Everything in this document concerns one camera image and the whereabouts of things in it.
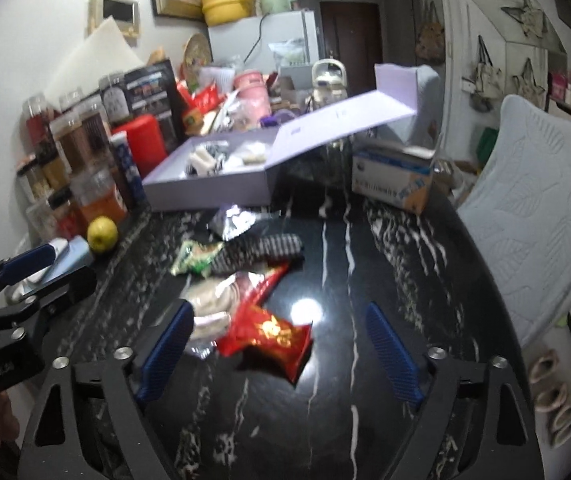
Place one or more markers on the white round packet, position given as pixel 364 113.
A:
pixel 253 152

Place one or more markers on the white tote bag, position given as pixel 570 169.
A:
pixel 485 82
pixel 529 87

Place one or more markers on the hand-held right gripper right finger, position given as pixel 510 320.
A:
pixel 395 355

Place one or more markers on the cluster of clear jars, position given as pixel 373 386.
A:
pixel 80 150

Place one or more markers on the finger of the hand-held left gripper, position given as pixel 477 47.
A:
pixel 27 262
pixel 67 285

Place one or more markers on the red snack packet gold print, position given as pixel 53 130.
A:
pixel 265 335

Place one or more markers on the red silver snack packet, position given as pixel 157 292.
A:
pixel 258 285

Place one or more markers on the beige wall intercom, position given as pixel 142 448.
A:
pixel 115 10

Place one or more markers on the red round lid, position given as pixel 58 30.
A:
pixel 140 142

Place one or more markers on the green bag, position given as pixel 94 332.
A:
pixel 488 144

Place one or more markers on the white foam board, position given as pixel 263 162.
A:
pixel 95 55

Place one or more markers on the black printed bag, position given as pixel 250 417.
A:
pixel 153 90

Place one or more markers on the beige plush toy checkered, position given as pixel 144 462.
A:
pixel 200 160

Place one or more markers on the lavender gift box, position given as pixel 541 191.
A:
pixel 225 187

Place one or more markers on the clear packet of white buns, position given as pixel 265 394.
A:
pixel 213 302

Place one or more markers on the dark brown door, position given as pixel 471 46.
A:
pixel 350 40

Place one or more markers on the white teapot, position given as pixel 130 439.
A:
pixel 329 82

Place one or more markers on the white wooden stair panel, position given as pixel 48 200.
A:
pixel 485 5

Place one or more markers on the blue white patterned tube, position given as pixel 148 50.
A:
pixel 128 165

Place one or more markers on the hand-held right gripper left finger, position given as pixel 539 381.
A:
pixel 165 350

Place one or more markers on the pink container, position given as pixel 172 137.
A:
pixel 253 92

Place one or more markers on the light blue phone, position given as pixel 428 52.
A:
pixel 77 257

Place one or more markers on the white striped paper bag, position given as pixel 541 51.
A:
pixel 218 80

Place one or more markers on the blue white glove box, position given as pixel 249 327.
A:
pixel 390 175

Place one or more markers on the green orange packet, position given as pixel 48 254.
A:
pixel 193 120

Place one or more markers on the yellow green apple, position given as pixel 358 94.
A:
pixel 102 235

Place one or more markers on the yellow pot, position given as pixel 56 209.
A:
pixel 225 5

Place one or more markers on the beige slipper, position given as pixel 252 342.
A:
pixel 563 415
pixel 544 367

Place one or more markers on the green snack packet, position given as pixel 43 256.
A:
pixel 193 256

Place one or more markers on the black white checkered cloth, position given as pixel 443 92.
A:
pixel 265 250

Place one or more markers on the white fridge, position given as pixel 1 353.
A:
pixel 285 27

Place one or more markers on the red snack bag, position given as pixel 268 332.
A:
pixel 206 97

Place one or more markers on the clear plastic bag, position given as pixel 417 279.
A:
pixel 288 52

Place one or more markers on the woven round tray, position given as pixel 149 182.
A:
pixel 199 52

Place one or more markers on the brown tote bag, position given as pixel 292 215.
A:
pixel 430 40

